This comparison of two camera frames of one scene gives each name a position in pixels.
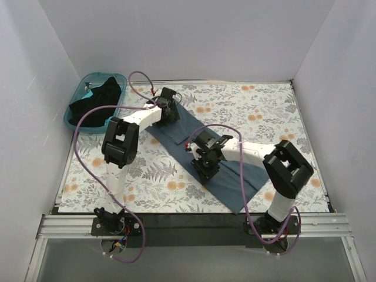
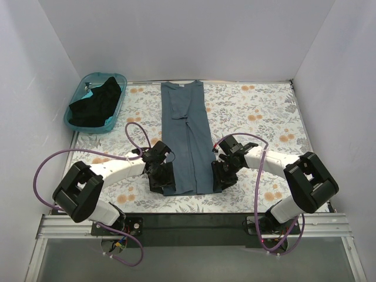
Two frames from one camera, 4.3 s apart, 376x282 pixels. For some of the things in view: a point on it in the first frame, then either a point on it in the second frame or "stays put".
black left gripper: (171, 114) to (164, 181)
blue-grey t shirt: (238, 182) to (185, 132)
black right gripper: (205, 168) to (222, 177)
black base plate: (195, 230) stays put
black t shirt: (107, 94) stays put
